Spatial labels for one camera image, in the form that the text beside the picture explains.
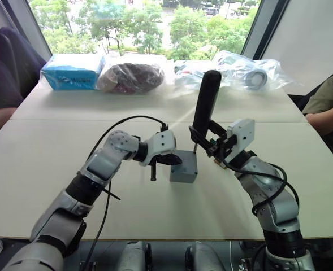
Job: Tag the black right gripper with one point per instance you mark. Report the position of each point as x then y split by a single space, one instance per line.
220 148

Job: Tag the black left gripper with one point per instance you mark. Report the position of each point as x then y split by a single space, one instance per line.
161 161

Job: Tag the grey box with lid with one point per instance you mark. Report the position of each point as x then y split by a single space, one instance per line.
184 169

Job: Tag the black electric screwdriver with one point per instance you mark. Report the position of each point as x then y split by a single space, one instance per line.
207 98

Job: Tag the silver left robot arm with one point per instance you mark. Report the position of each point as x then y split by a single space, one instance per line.
104 163

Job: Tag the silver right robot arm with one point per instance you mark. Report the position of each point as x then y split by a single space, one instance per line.
279 209

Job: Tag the clear bag of pale parts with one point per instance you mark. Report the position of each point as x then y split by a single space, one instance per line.
193 76

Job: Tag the clear bag with white rolls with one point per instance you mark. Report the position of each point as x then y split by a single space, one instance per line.
254 74

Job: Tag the grey rounded shape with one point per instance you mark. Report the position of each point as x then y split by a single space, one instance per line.
133 257
201 258

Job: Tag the bag of dark red items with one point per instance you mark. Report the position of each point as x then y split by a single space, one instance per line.
132 76

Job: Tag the person in olive shirt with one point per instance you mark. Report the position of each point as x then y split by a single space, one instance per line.
328 104

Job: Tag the blue carton in plastic bag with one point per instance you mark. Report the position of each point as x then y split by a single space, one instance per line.
70 74

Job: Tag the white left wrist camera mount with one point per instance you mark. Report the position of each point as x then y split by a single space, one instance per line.
162 142

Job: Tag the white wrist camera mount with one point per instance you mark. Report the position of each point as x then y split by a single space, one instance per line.
244 132
162 142

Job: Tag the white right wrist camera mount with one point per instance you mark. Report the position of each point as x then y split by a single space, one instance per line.
244 132

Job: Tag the window with dark frame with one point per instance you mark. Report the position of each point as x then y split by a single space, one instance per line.
143 25

